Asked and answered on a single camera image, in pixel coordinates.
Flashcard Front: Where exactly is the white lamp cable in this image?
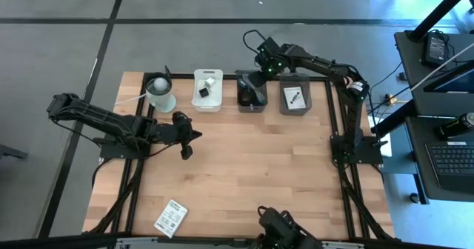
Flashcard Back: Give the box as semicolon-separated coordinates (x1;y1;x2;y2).
113;92;150;107

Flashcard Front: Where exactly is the white booklet with tool picture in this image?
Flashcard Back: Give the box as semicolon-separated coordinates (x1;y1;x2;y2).
283;86;307;111

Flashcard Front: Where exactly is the white plastic bin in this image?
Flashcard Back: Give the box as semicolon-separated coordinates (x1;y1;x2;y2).
190;68;224;113

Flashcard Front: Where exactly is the white leaflet with barcode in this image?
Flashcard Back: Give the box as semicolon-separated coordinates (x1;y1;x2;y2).
153;199;189;239

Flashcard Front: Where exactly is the white cord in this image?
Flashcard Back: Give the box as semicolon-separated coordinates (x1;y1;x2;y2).
409;41;474;93

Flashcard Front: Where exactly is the black slanted desk strut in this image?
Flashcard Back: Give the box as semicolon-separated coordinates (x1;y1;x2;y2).
371;99;418;138

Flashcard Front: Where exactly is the black crossbar with silver brackets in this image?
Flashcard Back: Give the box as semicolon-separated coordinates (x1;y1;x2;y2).
0;233;474;249

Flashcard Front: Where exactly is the black aluminium table frame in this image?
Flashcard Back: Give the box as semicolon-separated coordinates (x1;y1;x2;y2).
84;72;401;242

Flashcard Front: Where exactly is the black side desk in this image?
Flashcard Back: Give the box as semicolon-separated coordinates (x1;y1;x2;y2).
393;30;474;205

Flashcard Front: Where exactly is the grey furniture leg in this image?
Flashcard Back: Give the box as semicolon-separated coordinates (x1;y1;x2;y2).
0;143;29;162

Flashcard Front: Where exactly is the black power adapter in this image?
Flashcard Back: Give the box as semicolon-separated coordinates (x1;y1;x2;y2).
421;32;449;68

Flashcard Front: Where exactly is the grey plastic bin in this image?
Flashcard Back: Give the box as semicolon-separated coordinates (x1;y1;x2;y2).
278;72;313;117
234;69;268;113

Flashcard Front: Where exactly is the black monitor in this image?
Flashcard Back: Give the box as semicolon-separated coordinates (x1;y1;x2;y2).
424;62;474;94

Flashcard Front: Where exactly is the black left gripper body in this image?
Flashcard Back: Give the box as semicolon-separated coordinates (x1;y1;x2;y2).
172;110;193;146

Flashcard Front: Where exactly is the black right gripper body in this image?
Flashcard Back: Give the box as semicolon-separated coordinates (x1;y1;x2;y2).
255;36;288;80

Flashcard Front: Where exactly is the black device with cables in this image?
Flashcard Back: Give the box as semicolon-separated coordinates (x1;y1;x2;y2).
257;205;323;249

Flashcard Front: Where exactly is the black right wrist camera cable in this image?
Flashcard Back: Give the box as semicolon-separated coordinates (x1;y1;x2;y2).
242;29;268;58

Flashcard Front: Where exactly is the black slanted pole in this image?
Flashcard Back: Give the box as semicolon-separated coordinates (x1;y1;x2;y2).
407;0;474;42

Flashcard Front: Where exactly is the black drink can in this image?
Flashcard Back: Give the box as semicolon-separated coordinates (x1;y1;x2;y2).
435;112;474;141

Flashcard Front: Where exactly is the black keyboard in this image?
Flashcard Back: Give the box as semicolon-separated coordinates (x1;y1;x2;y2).
424;142;474;194

